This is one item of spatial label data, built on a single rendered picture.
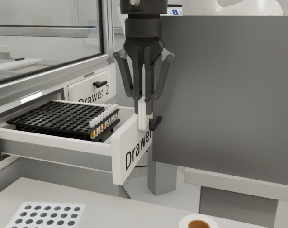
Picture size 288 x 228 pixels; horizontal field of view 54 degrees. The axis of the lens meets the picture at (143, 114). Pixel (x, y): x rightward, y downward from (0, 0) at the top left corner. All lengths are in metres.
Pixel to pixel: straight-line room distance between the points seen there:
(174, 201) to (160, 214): 1.25
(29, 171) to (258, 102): 0.61
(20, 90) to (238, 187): 0.60
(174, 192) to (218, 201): 1.11
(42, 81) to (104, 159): 0.34
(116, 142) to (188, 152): 0.27
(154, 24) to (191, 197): 1.49
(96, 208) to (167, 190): 1.32
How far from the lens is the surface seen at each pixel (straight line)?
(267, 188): 0.76
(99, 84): 1.01
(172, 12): 1.64
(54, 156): 0.65
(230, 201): 0.83
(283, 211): 2.02
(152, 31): 0.55
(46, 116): 0.75
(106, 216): 0.60
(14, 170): 0.79
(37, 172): 0.87
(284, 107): 0.69
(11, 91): 0.75
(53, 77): 0.87
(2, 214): 0.67
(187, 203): 1.86
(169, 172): 1.85
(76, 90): 0.94
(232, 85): 0.67
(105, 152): 0.58
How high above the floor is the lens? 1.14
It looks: 19 degrees down
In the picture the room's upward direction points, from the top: straight up
